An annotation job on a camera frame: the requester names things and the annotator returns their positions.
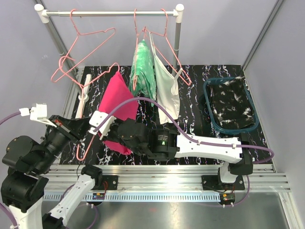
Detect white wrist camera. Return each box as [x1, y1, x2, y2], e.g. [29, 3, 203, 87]
[19, 104, 56, 127]
[89, 111, 116, 140]

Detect black marble pattern mat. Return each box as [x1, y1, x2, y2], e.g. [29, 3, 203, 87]
[59, 65, 272, 165]

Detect aluminium mounting rail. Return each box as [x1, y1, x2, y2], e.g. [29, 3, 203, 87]
[44, 164, 291, 203]

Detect green white tie-dye trousers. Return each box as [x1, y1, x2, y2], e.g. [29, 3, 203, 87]
[129, 40, 156, 100]

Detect white camisole top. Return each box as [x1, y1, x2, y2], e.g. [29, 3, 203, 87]
[149, 34, 182, 120]

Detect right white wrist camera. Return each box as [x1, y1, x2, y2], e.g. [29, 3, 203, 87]
[89, 111, 116, 140]

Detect blue plastic basket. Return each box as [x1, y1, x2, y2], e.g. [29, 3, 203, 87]
[203, 76, 259, 135]

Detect black white tie-dye trousers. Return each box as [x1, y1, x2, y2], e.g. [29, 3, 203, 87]
[206, 76, 255, 130]

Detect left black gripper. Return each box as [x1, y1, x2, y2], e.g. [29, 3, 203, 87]
[34, 114, 95, 173]

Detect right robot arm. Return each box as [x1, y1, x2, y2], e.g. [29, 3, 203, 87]
[99, 117, 253, 192]

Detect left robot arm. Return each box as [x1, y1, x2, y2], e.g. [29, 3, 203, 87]
[0, 115, 103, 229]

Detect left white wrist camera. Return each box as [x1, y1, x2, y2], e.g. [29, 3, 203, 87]
[19, 104, 56, 127]

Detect magenta trousers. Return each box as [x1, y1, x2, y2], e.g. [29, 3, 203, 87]
[98, 72, 139, 155]

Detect silver clothes rack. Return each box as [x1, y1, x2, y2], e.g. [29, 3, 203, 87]
[34, 2, 184, 119]

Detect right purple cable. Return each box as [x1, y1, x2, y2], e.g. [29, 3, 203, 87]
[91, 96, 274, 208]

